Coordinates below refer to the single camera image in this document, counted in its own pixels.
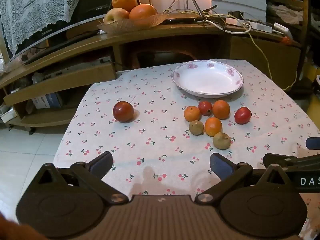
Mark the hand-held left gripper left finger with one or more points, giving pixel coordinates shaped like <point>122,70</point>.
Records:
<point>102,163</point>

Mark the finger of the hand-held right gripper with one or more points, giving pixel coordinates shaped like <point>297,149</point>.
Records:
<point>313,143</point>
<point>295,161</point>

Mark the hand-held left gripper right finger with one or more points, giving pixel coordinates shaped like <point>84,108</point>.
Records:
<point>220,166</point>

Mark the brown kiwi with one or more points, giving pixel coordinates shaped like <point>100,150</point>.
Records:
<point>196,127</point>
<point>221,140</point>

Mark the tangerine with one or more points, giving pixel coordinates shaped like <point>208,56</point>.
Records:
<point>192,113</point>
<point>213,126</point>
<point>221,109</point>

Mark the large dark red tomato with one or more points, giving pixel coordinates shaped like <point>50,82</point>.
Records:
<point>123,111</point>

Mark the small red tomato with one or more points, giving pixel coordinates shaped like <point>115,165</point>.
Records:
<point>205,108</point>
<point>242,115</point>

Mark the white floral plate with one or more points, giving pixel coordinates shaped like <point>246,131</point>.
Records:
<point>207,81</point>

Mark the cherry print tablecloth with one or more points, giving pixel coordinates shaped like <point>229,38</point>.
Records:
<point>160,130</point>

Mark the yellow box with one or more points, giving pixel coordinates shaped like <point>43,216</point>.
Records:
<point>314,70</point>

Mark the blue and white box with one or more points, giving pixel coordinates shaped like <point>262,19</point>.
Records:
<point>47,100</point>

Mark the silver media player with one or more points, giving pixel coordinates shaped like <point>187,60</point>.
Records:
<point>75,67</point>

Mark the red plug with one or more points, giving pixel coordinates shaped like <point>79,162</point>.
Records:
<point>286,40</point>

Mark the wooden chair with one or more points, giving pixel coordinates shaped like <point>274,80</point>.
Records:
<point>305,17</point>

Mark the white power strip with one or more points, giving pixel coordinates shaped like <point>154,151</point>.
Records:
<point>261,26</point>

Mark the leaf-shaped fruit dish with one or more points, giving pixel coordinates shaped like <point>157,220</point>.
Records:
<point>125,25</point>

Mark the wooden television stand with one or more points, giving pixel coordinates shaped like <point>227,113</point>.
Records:
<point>175,33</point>

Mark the yellow-red apple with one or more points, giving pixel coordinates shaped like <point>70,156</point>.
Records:
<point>115,15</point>

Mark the black flat device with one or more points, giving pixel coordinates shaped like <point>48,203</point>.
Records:
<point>180,20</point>

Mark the large orange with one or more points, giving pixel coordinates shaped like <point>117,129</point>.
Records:
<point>143,12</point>
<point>124,2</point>

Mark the black curved television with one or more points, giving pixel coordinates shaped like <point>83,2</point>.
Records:
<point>92,0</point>

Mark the white lace cloth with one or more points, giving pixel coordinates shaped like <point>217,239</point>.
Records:
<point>37,7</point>

